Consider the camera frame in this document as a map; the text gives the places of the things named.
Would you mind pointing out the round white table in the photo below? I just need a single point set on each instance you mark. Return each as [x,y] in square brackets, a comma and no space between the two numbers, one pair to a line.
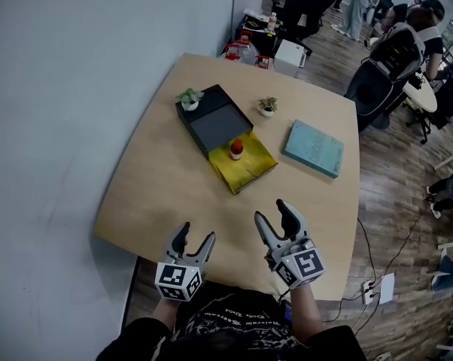
[424,96]

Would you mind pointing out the black mesh office chair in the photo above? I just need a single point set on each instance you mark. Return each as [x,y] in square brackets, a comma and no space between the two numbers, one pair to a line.
[369,92]

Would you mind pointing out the black low table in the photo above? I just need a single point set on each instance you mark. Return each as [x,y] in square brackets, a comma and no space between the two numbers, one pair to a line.
[254,32]

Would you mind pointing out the person's left forearm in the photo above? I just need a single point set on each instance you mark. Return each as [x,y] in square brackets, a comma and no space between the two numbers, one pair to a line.
[166,314]

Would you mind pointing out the clear water jug red cap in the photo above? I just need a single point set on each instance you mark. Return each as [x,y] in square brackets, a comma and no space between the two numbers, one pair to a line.
[232,53]
[247,51]
[263,62]

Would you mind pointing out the white square appliance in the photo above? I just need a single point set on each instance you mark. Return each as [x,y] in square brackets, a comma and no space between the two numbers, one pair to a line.
[290,56]

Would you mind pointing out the white power strip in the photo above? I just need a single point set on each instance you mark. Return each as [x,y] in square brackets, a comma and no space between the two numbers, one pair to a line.
[387,288]
[368,292]

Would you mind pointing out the small red-capped bottle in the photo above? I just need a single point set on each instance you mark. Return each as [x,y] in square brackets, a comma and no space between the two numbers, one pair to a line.
[236,150]

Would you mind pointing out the black tray box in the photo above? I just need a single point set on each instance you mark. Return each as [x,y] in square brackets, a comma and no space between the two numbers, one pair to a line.
[219,126]

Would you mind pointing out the grey and black backpack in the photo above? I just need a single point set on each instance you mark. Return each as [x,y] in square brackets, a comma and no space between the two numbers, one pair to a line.
[397,51]

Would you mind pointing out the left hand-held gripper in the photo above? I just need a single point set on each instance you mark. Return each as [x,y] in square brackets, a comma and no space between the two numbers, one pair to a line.
[177,280]

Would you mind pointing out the green plant in white pot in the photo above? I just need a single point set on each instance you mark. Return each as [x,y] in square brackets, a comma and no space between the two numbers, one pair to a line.
[190,102]

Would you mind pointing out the plastic bottle pink label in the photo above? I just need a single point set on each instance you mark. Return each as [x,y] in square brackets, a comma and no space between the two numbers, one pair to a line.
[272,23]

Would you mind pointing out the brownish plant in white pot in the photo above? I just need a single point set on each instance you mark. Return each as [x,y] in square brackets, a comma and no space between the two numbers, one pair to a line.
[268,107]

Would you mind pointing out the person's black printed shirt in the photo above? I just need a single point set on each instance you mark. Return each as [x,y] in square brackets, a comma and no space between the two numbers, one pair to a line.
[230,325]

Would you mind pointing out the teal book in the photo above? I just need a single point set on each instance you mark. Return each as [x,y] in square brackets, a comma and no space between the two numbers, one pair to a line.
[313,147]

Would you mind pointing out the person's right forearm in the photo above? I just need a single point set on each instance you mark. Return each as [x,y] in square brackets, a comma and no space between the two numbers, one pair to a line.
[305,314]

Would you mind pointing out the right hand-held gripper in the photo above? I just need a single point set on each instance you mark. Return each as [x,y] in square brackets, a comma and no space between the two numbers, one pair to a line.
[300,265]

